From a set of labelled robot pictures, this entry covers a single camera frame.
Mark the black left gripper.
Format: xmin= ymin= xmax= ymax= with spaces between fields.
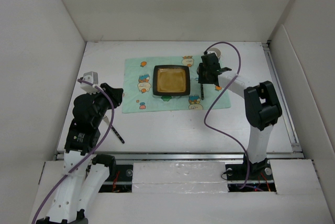
xmin=90 ymin=82 xmax=122 ymax=126

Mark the silver spoon patterned handle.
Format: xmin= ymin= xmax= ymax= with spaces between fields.
xmin=197 ymin=67 xmax=204 ymax=100

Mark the purple ceramic mug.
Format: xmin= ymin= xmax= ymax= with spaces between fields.
xmin=209 ymin=48 xmax=222 ymax=60

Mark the green cartoon print cloth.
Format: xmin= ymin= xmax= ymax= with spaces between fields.
xmin=122 ymin=55 xmax=223 ymax=114

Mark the silver fork patterned handle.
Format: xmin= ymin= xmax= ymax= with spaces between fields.
xmin=103 ymin=115 xmax=125 ymax=144

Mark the square brown glazed plate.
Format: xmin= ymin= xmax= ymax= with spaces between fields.
xmin=152 ymin=65 xmax=191 ymax=96

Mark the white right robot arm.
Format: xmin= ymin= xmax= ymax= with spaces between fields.
xmin=197 ymin=51 xmax=282 ymax=179

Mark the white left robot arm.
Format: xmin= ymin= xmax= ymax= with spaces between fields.
xmin=32 ymin=80 xmax=124 ymax=223

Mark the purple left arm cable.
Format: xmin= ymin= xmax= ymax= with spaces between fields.
xmin=31 ymin=79 xmax=115 ymax=224

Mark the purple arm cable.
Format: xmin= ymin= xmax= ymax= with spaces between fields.
xmin=31 ymin=79 xmax=115 ymax=224
xmin=203 ymin=41 xmax=251 ymax=189

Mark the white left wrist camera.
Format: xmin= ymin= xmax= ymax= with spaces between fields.
xmin=79 ymin=71 xmax=98 ymax=94

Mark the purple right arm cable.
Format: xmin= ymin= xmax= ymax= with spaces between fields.
xmin=203 ymin=41 xmax=251 ymax=189

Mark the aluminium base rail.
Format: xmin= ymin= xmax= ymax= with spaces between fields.
xmin=52 ymin=151 xmax=305 ymax=165

